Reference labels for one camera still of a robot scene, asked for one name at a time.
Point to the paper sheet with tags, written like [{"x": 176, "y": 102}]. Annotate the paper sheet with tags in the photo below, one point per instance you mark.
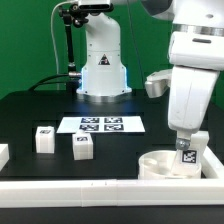
[{"x": 97, "y": 124}]

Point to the white camera on mount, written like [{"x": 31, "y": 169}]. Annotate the white camera on mount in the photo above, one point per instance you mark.
[{"x": 95, "y": 5}]

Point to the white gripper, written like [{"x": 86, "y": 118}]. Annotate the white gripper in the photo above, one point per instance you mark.
[{"x": 190, "y": 93}]

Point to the white left fence wall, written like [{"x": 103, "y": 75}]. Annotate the white left fence wall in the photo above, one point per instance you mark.
[{"x": 4, "y": 155}]

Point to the white right fence wall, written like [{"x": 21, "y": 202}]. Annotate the white right fence wall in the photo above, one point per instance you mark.
[{"x": 212, "y": 167}]

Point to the white front fence wall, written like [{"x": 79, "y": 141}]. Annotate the white front fence wall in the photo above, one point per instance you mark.
[{"x": 92, "y": 193}]

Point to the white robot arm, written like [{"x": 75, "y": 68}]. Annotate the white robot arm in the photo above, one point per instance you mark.
[{"x": 196, "y": 51}]

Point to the white fence wall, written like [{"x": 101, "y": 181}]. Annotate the white fence wall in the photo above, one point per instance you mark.
[
  {"x": 212, "y": 167},
  {"x": 4, "y": 155},
  {"x": 92, "y": 193}
]

